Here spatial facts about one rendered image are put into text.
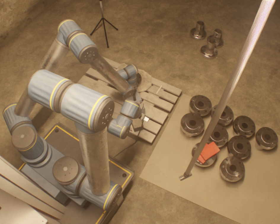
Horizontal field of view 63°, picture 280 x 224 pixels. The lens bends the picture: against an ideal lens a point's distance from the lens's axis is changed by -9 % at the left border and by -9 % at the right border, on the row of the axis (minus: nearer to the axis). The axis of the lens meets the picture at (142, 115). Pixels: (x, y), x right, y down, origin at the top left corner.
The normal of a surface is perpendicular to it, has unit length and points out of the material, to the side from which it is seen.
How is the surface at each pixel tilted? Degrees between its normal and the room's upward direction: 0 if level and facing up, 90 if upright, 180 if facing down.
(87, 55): 90
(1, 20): 89
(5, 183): 90
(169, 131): 0
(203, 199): 0
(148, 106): 0
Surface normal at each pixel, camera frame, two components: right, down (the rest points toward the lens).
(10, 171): 0.85, 0.46
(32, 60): 0.00, -0.51
